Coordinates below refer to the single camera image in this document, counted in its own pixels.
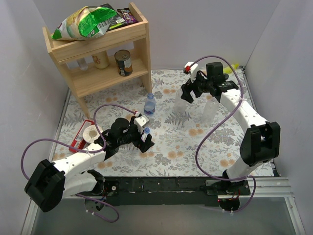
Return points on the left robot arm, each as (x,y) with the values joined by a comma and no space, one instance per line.
(53,181)

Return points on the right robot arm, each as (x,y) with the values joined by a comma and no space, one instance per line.
(261,141)

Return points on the yellow squeeze bottle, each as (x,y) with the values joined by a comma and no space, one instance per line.
(228,70)

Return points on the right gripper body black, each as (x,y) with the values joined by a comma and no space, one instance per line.
(190,87)

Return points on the clear bottle on shelf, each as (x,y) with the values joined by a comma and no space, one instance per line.
(82,64)

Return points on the toilet paper roll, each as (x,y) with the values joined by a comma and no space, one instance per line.
(90,134)

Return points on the floral table mat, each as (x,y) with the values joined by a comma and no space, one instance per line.
(176,135)

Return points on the tin can with label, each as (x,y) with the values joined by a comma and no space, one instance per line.
(123,61)

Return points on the clear bottle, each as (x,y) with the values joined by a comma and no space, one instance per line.
(82,64)
(210,110)
(180,104)

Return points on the small blue-label water bottle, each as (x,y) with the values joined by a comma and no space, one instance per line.
(150,104)

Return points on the dark candy bag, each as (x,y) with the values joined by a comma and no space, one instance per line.
(123,18)

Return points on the blue bottle cap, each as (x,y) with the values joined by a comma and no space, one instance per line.
(146,130)

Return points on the green chip bag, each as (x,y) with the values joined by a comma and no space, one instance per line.
(87,23)

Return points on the red snack box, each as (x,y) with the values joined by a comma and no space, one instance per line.
(79,142)

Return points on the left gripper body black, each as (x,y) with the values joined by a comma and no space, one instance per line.
(142,139)

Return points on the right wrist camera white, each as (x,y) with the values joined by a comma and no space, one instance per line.
(192,69)

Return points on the wooden shelf unit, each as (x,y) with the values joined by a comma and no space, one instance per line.
(83,83)

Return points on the beige cup on shelf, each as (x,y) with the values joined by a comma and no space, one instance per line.
(101,60)

